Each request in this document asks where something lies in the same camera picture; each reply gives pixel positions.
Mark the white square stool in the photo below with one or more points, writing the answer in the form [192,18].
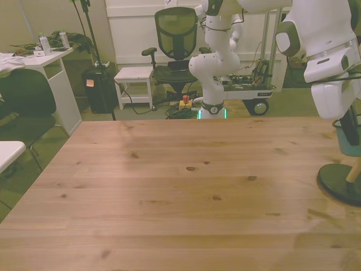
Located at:
[134,74]

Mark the blue enamel mug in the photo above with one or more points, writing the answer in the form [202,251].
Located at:
[345,146]

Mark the dark shell chair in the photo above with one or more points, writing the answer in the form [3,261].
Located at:
[28,93]

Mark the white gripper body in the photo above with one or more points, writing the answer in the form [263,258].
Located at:
[330,98]

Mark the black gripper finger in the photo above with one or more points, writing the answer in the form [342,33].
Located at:
[349,127]

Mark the black mesh office chair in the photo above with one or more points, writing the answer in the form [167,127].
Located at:
[176,42]

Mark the camouflage cloth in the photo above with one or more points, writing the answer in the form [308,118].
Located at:
[76,39]

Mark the clear plastic bottle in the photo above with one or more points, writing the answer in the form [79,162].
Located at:
[64,39]
[45,43]

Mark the black tripod stand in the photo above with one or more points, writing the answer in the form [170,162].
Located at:
[93,42]

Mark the small white box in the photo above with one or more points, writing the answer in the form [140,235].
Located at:
[38,52]

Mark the white cloth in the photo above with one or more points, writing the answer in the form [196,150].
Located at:
[9,63]

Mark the white desk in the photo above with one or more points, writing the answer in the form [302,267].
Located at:
[56,70]

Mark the wheeled equipment cart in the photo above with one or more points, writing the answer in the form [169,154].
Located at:
[248,91]

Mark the yellow emergency stop button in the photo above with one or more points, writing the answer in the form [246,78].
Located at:
[185,104]

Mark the white side table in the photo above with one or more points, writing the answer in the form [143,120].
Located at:
[8,152]

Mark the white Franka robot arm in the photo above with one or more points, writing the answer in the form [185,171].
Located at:
[217,42]

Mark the orange sticky note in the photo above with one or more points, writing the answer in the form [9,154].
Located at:
[90,83]

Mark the black trash bin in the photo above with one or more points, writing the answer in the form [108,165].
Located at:
[98,93]

